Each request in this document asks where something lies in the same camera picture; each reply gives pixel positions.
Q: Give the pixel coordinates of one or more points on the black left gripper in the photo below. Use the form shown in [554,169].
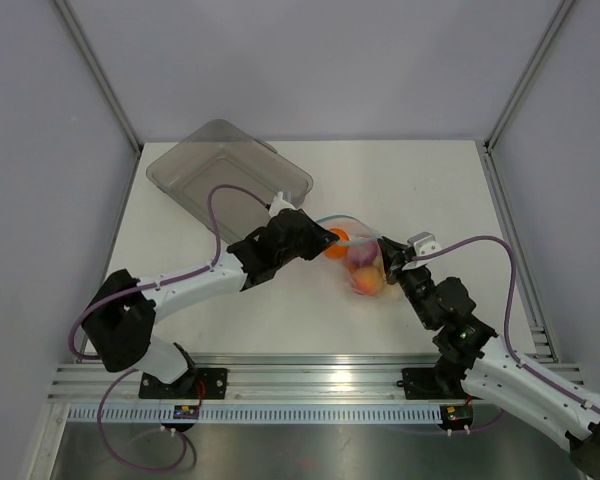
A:
[317,235]

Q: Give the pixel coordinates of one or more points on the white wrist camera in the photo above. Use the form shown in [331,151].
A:
[278,204]
[421,245]

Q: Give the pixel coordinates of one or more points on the smoky clear plastic bin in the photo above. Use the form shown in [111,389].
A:
[220,153]

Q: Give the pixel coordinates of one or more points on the fake peach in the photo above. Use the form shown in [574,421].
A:
[367,281]

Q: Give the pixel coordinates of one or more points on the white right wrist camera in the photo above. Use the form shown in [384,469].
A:
[421,245]

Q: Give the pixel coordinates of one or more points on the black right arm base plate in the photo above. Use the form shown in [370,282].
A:
[429,383]

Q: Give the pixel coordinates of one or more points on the clear zip top bag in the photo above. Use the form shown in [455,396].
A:
[358,232]

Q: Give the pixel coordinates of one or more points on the aluminium frame rail right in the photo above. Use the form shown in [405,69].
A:
[545,346]

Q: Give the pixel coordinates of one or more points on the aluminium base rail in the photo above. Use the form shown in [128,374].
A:
[275,379]

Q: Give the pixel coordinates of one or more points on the purple fake onion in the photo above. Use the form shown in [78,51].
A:
[363,254]

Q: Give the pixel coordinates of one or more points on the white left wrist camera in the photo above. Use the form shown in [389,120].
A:
[278,204]

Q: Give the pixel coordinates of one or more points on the white slotted cable duct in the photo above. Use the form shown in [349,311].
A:
[418,414]

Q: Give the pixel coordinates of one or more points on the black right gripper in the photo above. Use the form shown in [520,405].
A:
[395,256]

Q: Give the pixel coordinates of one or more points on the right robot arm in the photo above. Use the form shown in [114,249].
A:
[483,363]

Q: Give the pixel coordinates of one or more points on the orange fake orange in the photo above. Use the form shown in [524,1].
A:
[339,249]

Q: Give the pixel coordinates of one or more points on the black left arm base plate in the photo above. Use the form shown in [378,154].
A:
[207,383]

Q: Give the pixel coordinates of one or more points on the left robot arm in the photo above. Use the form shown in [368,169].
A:
[120,320]

